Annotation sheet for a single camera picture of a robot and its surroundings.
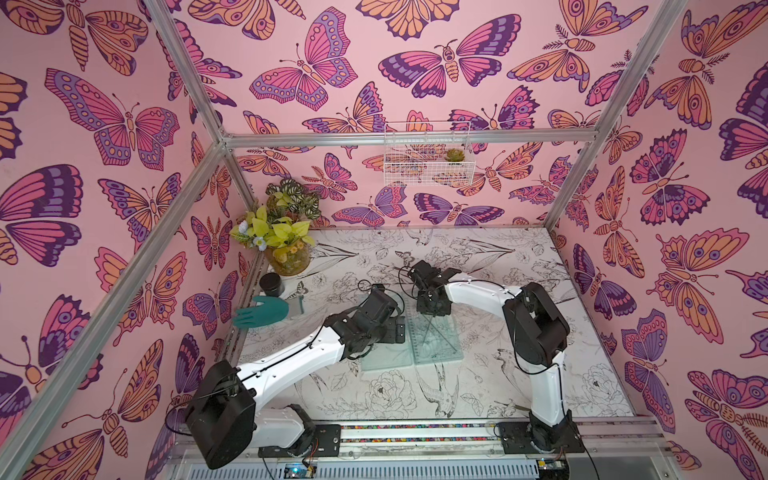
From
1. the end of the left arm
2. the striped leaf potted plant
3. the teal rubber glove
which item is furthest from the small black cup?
the end of the left arm

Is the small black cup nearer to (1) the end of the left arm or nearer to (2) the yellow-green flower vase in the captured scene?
(2) the yellow-green flower vase

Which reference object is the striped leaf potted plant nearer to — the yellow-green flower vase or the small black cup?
the yellow-green flower vase

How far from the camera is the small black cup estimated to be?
1.00 metres

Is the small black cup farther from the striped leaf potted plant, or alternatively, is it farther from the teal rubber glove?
the striped leaf potted plant

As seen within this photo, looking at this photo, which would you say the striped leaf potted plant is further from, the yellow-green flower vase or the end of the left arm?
the end of the left arm

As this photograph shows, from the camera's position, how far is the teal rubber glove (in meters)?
0.97

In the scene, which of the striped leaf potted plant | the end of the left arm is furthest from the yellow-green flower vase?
the end of the left arm

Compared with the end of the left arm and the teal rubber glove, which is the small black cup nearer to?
the teal rubber glove

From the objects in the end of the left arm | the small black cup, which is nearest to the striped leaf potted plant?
the small black cup

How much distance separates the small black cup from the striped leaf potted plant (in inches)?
8.2

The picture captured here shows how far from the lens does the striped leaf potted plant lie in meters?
0.98

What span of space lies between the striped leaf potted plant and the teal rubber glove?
286 millimetres

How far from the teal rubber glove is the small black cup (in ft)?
0.06

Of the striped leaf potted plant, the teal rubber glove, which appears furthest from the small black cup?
the striped leaf potted plant
